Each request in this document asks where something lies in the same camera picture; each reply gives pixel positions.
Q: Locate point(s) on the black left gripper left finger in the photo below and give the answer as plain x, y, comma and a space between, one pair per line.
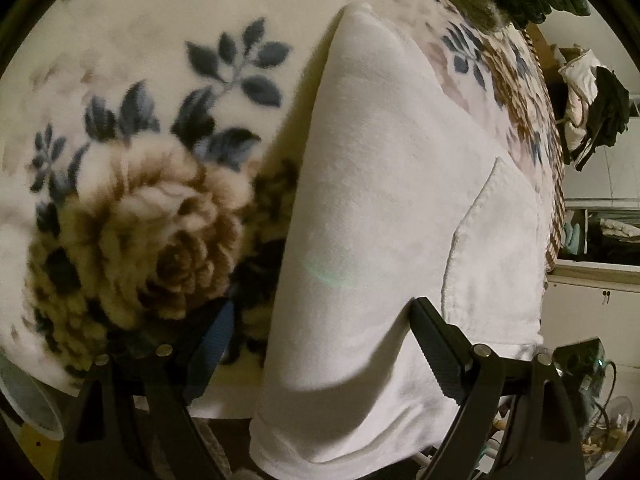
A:
104, 439

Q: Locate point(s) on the white pants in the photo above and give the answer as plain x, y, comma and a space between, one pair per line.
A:
401, 195

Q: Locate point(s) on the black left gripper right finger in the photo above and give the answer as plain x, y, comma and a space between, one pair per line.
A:
541, 440

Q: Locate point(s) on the white cabinet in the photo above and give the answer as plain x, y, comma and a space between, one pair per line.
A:
593, 290

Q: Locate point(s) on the white round container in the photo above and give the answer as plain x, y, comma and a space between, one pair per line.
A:
30, 401

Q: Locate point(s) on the pile of hanging clothes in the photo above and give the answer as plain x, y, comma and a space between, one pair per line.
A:
591, 105

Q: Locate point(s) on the floral fleece blanket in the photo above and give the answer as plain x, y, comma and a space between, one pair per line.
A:
150, 151

